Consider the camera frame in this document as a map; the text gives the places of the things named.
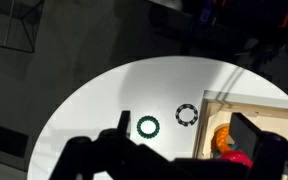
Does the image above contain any wooden slatted box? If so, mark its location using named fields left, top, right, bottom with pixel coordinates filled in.
left=193, top=89, right=288, bottom=162

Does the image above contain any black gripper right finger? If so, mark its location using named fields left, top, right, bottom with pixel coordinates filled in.
left=229, top=112, right=288, bottom=180

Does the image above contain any red ring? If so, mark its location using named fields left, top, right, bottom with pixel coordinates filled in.
left=218, top=149, right=254, bottom=168

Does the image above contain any green beaded ring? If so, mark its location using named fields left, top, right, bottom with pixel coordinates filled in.
left=136, top=115, right=161, bottom=140

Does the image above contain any dark wire frame stand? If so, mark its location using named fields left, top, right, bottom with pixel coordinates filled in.
left=0, top=0, right=46, bottom=54

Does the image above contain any purple clamp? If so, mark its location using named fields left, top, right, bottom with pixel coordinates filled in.
left=198, top=2, right=214, bottom=25

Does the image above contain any black and white ring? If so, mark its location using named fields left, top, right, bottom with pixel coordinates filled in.
left=175, top=103, right=199, bottom=128

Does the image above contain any orange ring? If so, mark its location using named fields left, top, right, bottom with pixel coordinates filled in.
left=211, top=123, right=239, bottom=156

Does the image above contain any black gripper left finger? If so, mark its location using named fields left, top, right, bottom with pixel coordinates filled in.
left=49, top=109, right=172, bottom=180

